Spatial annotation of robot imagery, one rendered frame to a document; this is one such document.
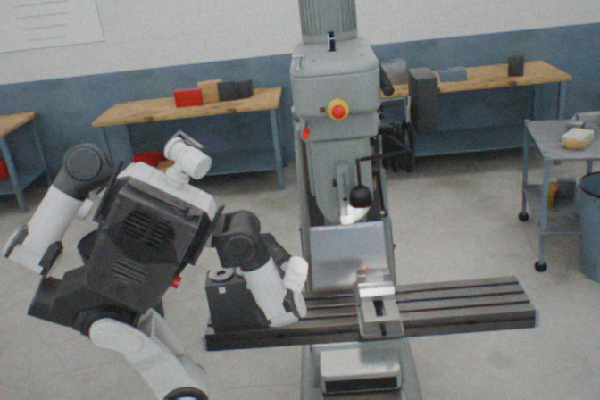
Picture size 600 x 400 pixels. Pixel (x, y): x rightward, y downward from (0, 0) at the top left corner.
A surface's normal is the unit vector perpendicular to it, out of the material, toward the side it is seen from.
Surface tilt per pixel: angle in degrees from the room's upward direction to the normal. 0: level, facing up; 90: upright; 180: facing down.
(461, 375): 0
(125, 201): 86
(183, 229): 85
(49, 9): 90
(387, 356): 0
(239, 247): 89
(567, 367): 0
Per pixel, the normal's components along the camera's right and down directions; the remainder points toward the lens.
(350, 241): -0.07, -0.08
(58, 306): 0.19, 0.35
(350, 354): -0.11, -0.92
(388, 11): -0.03, 0.37
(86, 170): 0.26, 0.07
